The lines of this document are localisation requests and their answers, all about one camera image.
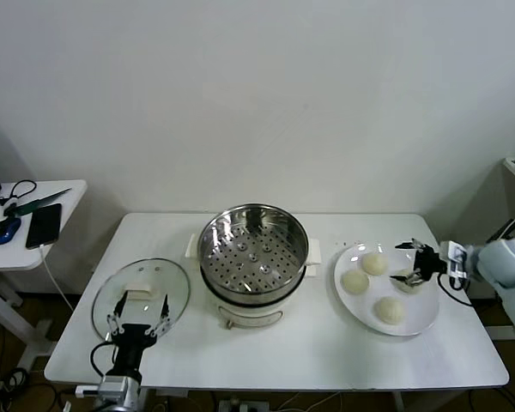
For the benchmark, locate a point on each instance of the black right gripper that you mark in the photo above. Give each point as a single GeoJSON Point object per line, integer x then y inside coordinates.
{"type": "Point", "coordinates": [431, 262]}

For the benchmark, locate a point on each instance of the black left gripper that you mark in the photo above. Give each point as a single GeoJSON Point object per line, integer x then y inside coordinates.
{"type": "Point", "coordinates": [131, 343]}

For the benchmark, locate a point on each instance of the white steamed baozi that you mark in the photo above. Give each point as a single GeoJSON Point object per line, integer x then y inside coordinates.
{"type": "Point", "coordinates": [355, 282]}
{"type": "Point", "coordinates": [407, 289]}
{"type": "Point", "coordinates": [373, 262]}
{"type": "Point", "coordinates": [389, 310]}

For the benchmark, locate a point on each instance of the glass pot lid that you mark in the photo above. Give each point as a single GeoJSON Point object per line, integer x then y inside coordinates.
{"type": "Point", "coordinates": [171, 283]}

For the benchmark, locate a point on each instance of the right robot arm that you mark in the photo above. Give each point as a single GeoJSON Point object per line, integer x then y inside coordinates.
{"type": "Point", "coordinates": [506, 266]}

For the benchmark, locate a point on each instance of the stainless steel steamer basket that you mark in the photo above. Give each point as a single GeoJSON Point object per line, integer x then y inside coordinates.
{"type": "Point", "coordinates": [257, 257]}

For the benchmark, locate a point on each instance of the white round plate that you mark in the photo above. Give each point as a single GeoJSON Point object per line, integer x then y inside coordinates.
{"type": "Point", "coordinates": [365, 304]}

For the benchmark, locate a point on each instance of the white electric cooking pot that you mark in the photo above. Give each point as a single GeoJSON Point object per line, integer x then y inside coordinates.
{"type": "Point", "coordinates": [249, 315]}

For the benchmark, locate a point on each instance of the white side table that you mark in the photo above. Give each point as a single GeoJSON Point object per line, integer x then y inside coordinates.
{"type": "Point", "coordinates": [73, 201]}

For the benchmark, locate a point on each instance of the black smartphone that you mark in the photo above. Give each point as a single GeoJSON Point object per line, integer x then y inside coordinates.
{"type": "Point", "coordinates": [43, 225]}

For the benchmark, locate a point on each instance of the blue computer mouse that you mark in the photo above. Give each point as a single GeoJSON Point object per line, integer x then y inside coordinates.
{"type": "Point", "coordinates": [4, 231]}

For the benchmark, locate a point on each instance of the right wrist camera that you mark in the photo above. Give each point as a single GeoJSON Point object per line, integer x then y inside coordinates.
{"type": "Point", "coordinates": [455, 257]}

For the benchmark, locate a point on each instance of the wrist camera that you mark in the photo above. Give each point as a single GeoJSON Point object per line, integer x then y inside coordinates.
{"type": "Point", "coordinates": [455, 257]}
{"type": "Point", "coordinates": [86, 390]}

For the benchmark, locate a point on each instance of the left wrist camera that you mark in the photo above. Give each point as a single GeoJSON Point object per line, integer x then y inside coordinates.
{"type": "Point", "coordinates": [86, 390]}

